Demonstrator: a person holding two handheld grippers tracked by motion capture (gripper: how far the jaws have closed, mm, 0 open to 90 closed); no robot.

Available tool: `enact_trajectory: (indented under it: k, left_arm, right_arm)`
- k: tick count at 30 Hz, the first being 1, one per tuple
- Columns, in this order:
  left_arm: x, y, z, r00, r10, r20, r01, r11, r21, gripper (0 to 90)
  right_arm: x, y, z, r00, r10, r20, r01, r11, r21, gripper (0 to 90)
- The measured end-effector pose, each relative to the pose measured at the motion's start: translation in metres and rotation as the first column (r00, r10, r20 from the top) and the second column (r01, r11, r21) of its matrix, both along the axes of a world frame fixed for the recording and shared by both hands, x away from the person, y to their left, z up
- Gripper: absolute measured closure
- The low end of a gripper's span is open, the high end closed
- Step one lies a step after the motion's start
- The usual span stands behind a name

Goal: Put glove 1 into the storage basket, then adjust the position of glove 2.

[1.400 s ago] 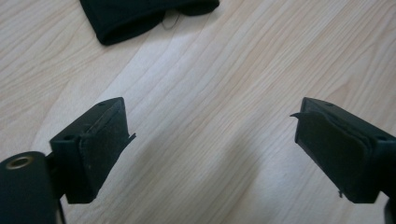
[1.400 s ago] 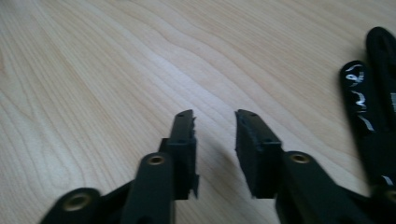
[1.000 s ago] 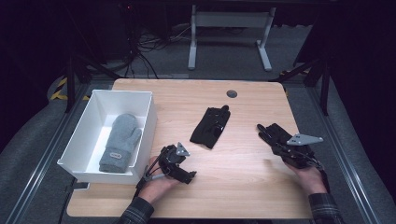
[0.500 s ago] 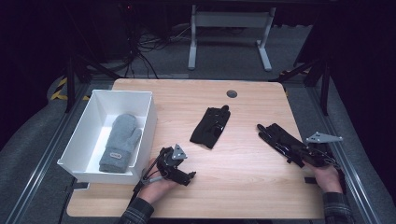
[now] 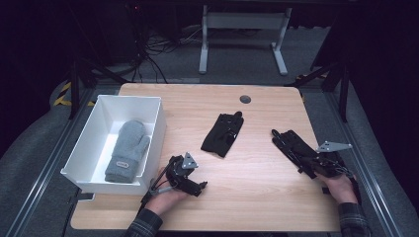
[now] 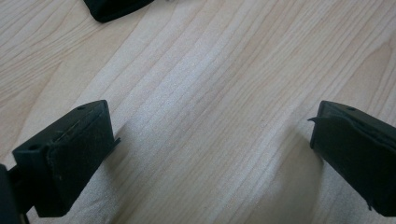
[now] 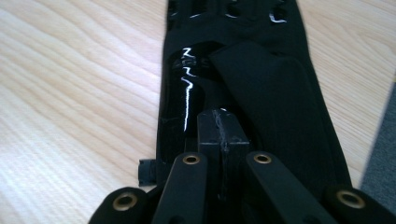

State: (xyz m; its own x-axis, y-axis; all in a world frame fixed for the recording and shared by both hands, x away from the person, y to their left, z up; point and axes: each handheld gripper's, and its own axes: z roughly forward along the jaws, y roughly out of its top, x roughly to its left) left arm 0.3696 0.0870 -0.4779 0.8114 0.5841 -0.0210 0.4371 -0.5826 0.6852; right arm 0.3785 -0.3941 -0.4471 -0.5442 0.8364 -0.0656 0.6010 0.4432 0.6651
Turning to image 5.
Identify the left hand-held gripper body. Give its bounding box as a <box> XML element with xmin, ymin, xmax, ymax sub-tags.
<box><xmin>165</xmin><ymin>151</ymin><xmax>200</xmax><ymax>191</ymax></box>

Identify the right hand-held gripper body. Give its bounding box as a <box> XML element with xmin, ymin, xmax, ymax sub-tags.
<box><xmin>310</xmin><ymin>140</ymin><xmax>353</xmax><ymax>180</ymax></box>

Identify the black glove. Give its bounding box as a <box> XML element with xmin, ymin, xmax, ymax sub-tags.
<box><xmin>271</xmin><ymin>128</ymin><xmax>330</xmax><ymax>179</ymax></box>
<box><xmin>201</xmin><ymin>111</ymin><xmax>245</xmax><ymax>158</ymax></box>

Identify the grey knitted mitten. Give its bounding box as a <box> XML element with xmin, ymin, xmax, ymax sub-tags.
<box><xmin>104</xmin><ymin>118</ymin><xmax>151</xmax><ymax>184</ymax></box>

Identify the white plastic box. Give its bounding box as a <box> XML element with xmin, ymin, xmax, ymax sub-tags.
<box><xmin>60</xmin><ymin>94</ymin><xmax>167</xmax><ymax>196</ymax></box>

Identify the person's right hand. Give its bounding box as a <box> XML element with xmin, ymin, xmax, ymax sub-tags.
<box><xmin>315</xmin><ymin>174</ymin><xmax>359</xmax><ymax>205</ymax></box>

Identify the person's left hand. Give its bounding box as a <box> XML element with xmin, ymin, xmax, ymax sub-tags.
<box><xmin>144</xmin><ymin>168</ymin><xmax>191</xmax><ymax>216</ymax></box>

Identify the black tripod stand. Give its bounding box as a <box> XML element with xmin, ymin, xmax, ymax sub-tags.
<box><xmin>67</xmin><ymin>55</ymin><xmax>129</xmax><ymax>120</ymax></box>
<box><xmin>285</xmin><ymin>58</ymin><xmax>350</xmax><ymax>123</ymax></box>

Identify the yellow black floor tape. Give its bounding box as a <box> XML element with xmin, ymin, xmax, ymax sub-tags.
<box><xmin>53</xmin><ymin>81</ymin><xmax>97</xmax><ymax>108</ymax></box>

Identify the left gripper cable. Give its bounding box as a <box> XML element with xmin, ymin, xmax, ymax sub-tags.
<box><xmin>141</xmin><ymin>167</ymin><xmax>175</xmax><ymax>211</ymax></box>

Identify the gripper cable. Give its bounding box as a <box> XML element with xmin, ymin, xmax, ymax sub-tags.
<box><xmin>141</xmin><ymin>167</ymin><xmax>175</xmax><ymax>211</ymax></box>
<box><xmin>339</xmin><ymin>164</ymin><xmax>363</xmax><ymax>205</ymax></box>

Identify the metal floor rail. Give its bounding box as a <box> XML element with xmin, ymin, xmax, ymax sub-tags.
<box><xmin>324</xmin><ymin>92</ymin><xmax>403</xmax><ymax>237</ymax></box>
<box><xmin>6</xmin><ymin>88</ymin><xmax>97</xmax><ymax>237</ymax></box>

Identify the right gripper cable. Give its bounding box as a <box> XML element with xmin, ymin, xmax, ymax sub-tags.
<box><xmin>339</xmin><ymin>164</ymin><xmax>363</xmax><ymax>205</ymax></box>

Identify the bundle of floor cables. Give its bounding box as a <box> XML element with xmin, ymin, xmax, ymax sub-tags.
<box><xmin>131</xmin><ymin>26</ymin><xmax>206</xmax><ymax>83</ymax></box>

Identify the grey metal desk frame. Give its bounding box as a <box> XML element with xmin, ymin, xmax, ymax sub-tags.
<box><xmin>198</xmin><ymin>4</ymin><xmax>293</xmax><ymax>77</ymax></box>

